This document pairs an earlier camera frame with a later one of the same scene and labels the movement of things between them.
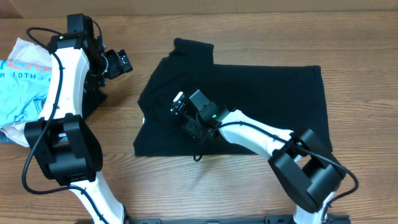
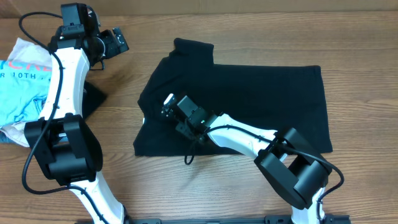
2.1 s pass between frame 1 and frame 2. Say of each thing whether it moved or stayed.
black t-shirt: stayed
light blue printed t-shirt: stayed
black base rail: stayed
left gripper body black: moved
